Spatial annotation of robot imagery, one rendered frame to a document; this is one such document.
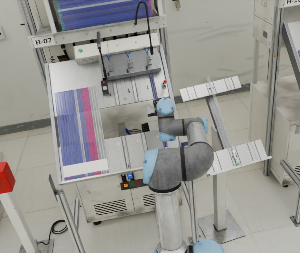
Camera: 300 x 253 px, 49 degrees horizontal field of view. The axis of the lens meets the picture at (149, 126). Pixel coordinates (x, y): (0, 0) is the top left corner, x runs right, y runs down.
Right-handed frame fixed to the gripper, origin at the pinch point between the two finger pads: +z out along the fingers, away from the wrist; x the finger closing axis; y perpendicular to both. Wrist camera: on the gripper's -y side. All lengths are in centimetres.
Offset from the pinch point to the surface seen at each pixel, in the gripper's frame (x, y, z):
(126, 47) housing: 11.3, 41.0, 9.0
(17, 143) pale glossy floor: 140, 2, 180
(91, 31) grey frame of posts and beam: 29, 52, 6
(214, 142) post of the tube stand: -27.7, -20.9, 5.7
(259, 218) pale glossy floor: -59, -81, 47
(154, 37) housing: -5.2, 44.7, 10.0
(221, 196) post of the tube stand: -31, -56, 26
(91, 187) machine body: 50, -39, 43
